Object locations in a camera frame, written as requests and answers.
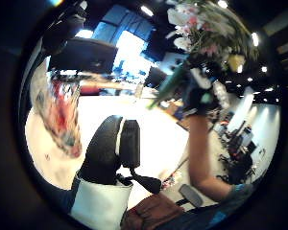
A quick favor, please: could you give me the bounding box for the white and pink flower bouquet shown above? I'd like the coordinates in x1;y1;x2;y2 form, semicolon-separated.
147;0;261;110

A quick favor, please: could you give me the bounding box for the white marker cube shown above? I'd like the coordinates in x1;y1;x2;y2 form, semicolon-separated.
196;67;231;110

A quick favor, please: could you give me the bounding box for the red and white flower bunch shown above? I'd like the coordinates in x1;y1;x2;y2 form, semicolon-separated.
31;60;84;159

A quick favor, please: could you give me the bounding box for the loose flower stem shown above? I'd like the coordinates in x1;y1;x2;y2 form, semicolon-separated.
160;156;189;192

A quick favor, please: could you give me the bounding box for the brown leather bag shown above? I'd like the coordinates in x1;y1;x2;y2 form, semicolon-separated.
120;192;186;230

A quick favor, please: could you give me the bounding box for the black equipment stand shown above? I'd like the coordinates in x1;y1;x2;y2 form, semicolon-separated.
218;120;257;186

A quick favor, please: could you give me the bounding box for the grey office chair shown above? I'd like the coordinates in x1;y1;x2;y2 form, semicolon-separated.
175;183;204;209

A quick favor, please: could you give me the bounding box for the black monitor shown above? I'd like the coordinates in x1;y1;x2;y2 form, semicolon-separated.
47;36;119;75

